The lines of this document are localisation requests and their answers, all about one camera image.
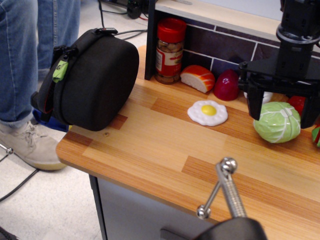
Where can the toy green cabbage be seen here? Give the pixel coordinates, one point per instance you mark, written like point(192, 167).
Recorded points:
point(279, 122)

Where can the black device on floor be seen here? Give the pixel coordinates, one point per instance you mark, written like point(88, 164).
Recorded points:
point(137, 7)

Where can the toy fried egg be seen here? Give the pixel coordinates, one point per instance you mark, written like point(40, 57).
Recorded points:
point(208, 113)

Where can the toy orange bread slice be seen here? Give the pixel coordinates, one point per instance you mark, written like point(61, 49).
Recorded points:
point(198, 78)

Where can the black clamp body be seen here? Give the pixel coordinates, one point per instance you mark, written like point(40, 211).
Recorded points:
point(239, 228)

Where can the beige sneaker shoe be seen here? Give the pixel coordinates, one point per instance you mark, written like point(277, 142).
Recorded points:
point(32, 145)

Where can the toy red pepper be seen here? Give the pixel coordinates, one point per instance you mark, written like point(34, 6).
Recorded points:
point(298, 103)

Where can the green zipper pull tab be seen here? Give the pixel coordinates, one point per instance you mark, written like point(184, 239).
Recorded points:
point(60, 71)

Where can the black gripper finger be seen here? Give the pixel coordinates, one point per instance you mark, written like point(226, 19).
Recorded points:
point(311, 109)
point(255, 109)

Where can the grey cabinet under table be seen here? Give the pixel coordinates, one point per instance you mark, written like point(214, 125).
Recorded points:
point(127, 215)

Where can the black zipper case bag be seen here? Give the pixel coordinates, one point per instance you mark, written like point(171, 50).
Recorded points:
point(101, 74)

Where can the person blue jeans leg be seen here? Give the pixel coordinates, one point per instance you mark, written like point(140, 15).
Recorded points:
point(29, 31)

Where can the toy white mushroom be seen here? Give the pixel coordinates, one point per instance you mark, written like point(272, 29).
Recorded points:
point(267, 96)

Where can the small metal ball rod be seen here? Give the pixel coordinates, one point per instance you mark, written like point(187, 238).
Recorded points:
point(8, 150)

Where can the blue object under bag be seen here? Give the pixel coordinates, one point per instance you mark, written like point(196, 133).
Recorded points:
point(47, 120)

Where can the red lid spice jar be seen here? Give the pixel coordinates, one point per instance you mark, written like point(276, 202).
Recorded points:
point(169, 50)

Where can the toy red green vegetable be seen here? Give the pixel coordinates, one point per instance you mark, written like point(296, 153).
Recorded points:
point(315, 136)

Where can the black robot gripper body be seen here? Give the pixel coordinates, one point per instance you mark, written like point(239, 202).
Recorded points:
point(263, 75)

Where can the metal clamp screw handle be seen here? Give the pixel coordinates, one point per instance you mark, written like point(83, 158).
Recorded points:
point(224, 170)

